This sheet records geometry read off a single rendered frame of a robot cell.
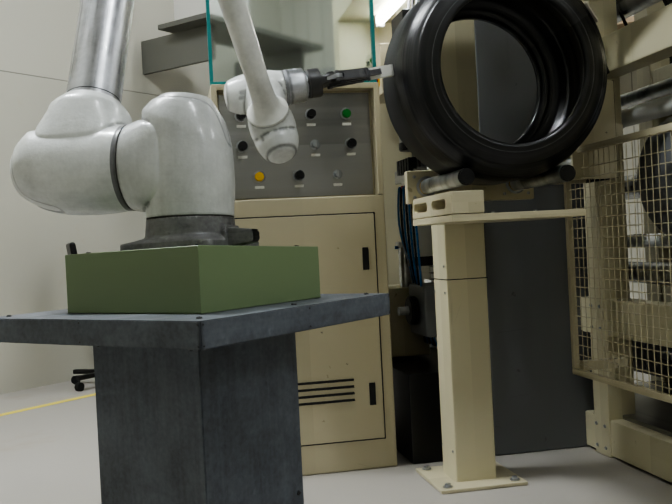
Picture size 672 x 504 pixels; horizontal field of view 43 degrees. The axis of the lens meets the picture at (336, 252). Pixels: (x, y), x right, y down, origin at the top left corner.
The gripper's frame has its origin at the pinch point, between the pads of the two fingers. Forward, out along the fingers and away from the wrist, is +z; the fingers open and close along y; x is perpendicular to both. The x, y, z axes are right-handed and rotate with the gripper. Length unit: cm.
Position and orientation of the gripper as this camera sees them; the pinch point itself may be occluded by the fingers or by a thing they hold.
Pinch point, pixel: (380, 72)
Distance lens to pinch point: 229.4
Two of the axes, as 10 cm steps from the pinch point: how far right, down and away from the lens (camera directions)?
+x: 1.9, 9.8, 0.4
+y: -1.9, 0.0, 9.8
